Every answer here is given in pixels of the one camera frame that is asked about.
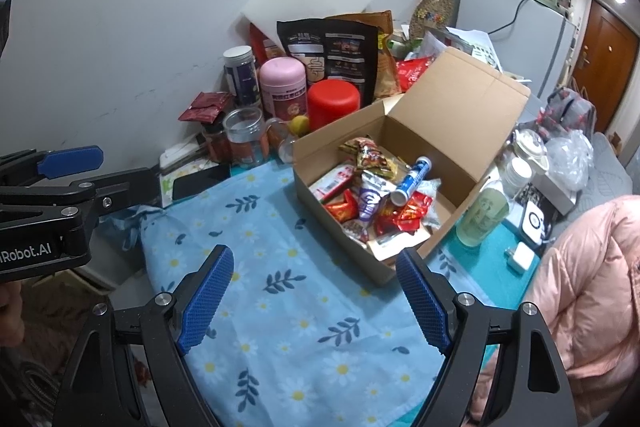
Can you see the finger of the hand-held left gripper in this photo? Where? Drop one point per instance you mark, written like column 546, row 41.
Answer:
column 130, row 187
column 70, row 162

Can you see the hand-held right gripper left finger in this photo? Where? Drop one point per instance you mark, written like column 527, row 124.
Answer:
column 205, row 302

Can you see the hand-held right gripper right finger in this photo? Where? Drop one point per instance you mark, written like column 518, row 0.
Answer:
column 425, row 302

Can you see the red yellow snack packet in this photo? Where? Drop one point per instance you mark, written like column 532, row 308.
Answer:
column 407, row 214

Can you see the silver purple snack packet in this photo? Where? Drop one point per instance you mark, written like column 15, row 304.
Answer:
column 372, row 202

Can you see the blue white tablet tube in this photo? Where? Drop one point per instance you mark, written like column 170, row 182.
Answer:
column 411, row 181

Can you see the red white packet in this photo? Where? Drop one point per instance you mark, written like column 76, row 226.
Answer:
column 332, row 182

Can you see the brown red snack packet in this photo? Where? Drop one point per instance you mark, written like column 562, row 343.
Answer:
column 370, row 157

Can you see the brown cardboard box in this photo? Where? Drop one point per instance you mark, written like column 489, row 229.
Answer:
column 450, row 122

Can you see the person's left hand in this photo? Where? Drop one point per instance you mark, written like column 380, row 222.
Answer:
column 9, row 312

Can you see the black tray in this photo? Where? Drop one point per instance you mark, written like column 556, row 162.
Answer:
column 200, row 182

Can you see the teal cloth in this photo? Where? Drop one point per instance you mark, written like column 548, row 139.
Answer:
column 490, row 262

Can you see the small dark lidded jar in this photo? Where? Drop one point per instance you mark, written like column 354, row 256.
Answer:
column 216, row 147

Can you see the white charger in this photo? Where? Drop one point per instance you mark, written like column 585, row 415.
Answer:
column 520, row 258

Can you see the pale green bottle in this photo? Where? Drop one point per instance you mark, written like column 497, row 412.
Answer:
column 482, row 214

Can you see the dark red sachet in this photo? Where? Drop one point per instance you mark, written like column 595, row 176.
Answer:
column 205, row 107

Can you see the white printed snack packet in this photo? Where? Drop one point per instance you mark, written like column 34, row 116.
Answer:
column 430, row 189

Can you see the small red candy packet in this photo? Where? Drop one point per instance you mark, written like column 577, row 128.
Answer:
column 342, row 209

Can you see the clear jar with orange label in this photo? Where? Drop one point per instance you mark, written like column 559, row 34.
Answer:
column 245, row 139

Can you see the black white device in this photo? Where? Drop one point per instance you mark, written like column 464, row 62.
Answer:
column 532, row 222

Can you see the lying clear orange jar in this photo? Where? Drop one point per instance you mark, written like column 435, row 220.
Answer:
column 280, row 142

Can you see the dark jar with white lid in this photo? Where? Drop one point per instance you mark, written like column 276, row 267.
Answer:
column 241, row 77

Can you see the pink padded jacket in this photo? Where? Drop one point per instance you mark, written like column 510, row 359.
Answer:
column 590, row 297

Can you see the white carton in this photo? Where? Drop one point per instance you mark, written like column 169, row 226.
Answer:
column 557, row 194

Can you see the small yellow ball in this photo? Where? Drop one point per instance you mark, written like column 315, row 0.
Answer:
column 300, row 125

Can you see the pink lidded jar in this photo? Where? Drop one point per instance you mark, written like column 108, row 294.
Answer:
column 282, row 89

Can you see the red snack bag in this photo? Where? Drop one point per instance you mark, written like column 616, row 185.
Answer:
column 262, row 44

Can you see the clear plastic bag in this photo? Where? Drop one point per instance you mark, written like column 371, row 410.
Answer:
column 570, row 157

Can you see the red lidded jar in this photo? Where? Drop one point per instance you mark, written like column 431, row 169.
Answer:
column 334, row 107

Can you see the red foil bag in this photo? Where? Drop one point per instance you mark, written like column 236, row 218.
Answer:
column 412, row 74

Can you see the grey red backpack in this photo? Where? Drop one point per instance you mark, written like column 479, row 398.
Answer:
column 570, row 109

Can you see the brown orange snack bag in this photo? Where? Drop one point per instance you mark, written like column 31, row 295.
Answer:
column 387, row 62

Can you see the black standing pouch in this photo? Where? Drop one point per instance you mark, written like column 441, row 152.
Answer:
column 335, row 52

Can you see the stack of white papers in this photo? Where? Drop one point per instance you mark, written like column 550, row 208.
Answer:
column 475, row 47

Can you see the white fridge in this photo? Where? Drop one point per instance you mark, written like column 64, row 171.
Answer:
column 540, row 57

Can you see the round woven plate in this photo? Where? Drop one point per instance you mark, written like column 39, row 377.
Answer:
column 431, row 9

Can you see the brown wooden door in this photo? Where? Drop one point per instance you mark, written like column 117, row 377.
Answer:
column 607, row 62

